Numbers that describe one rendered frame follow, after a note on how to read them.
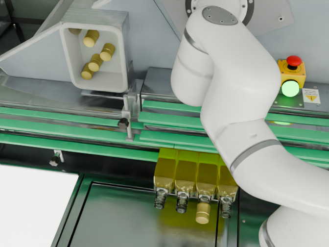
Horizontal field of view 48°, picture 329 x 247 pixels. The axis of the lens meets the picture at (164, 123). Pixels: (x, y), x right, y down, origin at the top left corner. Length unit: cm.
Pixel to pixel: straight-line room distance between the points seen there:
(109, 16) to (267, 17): 42
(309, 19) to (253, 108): 56
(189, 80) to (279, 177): 22
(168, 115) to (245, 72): 54
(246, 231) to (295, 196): 69
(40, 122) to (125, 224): 40
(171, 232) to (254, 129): 63
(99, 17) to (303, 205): 75
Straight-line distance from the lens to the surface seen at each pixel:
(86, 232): 113
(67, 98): 123
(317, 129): 106
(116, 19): 104
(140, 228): 112
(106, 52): 109
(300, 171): 51
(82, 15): 108
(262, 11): 89
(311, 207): 50
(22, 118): 124
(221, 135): 55
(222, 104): 53
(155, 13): 106
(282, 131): 102
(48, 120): 121
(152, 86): 108
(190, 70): 61
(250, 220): 119
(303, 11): 104
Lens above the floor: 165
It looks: 43 degrees down
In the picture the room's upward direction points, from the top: 167 degrees counter-clockwise
